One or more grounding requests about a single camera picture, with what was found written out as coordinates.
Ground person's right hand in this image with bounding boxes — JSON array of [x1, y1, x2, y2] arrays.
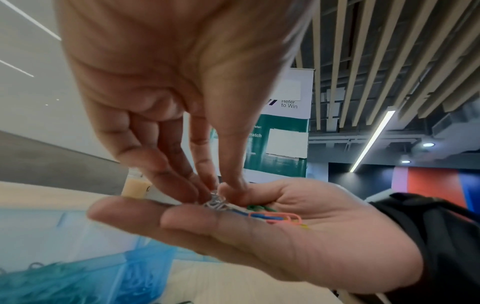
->
[[85, 178, 425, 294]]

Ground person's left hand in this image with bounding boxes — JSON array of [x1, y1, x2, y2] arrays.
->
[[53, 0, 318, 206]]

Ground handful of assorted paper clips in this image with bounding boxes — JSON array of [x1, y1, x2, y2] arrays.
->
[[200, 191, 310, 230]]

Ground bunch of blue paper clips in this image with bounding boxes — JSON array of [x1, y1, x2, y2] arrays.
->
[[119, 252, 178, 301]]

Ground blue compartment organizer box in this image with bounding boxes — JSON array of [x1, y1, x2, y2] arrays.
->
[[0, 204, 185, 304]]

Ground bunch of green paper clips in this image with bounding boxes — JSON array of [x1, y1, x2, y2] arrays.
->
[[0, 261, 103, 304]]

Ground round wooden table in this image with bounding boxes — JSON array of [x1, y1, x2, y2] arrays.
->
[[0, 181, 347, 304]]

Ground standing poster banner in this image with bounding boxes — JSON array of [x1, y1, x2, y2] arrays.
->
[[209, 67, 316, 186]]

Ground ceiling light strip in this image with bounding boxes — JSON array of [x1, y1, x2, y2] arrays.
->
[[348, 108, 397, 174]]

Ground iced coffee plastic cup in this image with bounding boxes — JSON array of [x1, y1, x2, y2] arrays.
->
[[119, 168, 153, 200]]

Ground wooden slat partition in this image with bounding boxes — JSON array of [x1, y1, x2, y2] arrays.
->
[[292, 0, 480, 135]]

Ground white wall board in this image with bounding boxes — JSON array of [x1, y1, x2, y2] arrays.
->
[[0, 0, 189, 179]]

